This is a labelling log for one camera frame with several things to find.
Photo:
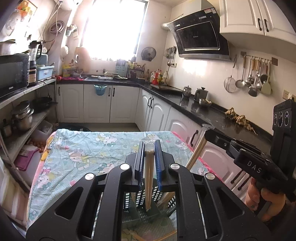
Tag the black microwave oven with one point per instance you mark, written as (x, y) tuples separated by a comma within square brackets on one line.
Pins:
[(12, 75)]

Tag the round black wall fan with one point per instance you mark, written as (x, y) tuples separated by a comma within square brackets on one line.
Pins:
[(148, 53)]

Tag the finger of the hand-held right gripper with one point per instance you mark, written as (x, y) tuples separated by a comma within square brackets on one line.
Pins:
[(219, 141)]

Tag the steel slotted spoon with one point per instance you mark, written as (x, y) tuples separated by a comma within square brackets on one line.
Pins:
[(249, 80)]

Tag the stacked steel pots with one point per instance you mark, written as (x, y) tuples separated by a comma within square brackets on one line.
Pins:
[(23, 115)]

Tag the black frying pan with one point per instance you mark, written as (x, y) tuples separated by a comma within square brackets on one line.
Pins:
[(44, 102)]

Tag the pink cloth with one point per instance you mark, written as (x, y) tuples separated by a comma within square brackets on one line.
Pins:
[(204, 163)]

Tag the dark steel teapot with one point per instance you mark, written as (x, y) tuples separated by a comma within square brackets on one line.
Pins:
[(200, 94)]

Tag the cluster of condiment bottles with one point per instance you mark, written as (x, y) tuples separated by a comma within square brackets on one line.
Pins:
[(158, 77)]

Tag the white upper cabinets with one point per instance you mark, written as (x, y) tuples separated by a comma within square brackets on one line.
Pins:
[(249, 16)]

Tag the black kitchen countertop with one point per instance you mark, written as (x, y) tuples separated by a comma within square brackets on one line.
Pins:
[(208, 115)]

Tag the pale green spatula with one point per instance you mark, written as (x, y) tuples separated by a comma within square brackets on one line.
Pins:
[(266, 88)]

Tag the black range hood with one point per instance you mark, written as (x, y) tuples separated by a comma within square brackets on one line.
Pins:
[(198, 34)]

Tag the person's right hand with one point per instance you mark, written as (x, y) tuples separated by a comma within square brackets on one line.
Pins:
[(276, 204)]

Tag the large steel ladle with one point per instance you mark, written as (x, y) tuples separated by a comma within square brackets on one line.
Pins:
[(252, 91)]

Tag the wooden cutting board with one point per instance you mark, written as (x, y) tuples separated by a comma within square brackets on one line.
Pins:
[(82, 60)]

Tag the wall utensil rail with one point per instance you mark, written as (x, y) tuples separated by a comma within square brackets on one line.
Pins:
[(256, 56)]

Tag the fruit wall poster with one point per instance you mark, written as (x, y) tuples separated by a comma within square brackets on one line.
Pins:
[(26, 7)]

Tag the black plastic basket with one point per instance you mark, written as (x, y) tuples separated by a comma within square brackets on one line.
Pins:
[(129, 204)]

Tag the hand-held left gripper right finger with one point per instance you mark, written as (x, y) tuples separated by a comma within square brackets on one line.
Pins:
[(158, 166)]

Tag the blue hanging bin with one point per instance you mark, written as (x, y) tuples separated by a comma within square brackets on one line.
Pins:
[(100, 90)]

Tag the blue plastic box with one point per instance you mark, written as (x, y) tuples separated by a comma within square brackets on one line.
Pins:
[(45, 73)]

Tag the ginger roots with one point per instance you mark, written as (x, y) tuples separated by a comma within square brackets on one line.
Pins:
[(238, 118)]

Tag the white water heater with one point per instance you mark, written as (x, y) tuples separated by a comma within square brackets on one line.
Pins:
[(68, 3)]

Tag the wall socket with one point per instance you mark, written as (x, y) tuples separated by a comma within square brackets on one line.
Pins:
[(286, 93)]

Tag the cartoon printed tablecloth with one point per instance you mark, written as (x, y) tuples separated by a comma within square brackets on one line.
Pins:
[(92, 150)]

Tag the teal knife rack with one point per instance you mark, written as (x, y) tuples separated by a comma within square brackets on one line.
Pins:
[(121, 68)]

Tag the small steel ladle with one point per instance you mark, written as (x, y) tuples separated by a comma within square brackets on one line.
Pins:
[(240, 83)]

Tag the chopstick pair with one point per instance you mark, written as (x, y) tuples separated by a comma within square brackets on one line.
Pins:
[(198, 150), (149, 180), (167, 199)]

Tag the black floor basin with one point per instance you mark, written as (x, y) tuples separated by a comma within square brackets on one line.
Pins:
[(76, 128)]

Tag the steel kettle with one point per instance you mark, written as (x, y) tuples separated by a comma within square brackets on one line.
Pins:
[(186, 92)]

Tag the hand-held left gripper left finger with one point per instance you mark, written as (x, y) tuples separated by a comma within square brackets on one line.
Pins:
[(141, 166)]

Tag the kitchen window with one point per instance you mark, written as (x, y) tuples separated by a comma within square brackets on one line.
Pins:
[(113, 30)]

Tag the metal shelf rack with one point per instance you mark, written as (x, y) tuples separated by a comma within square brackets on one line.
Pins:
[(25, 90)]

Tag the steel bowl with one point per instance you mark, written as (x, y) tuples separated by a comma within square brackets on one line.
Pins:
[(205, 102)]

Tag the pink plastic box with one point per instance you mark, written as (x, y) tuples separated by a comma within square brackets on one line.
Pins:
[(26, 160)]

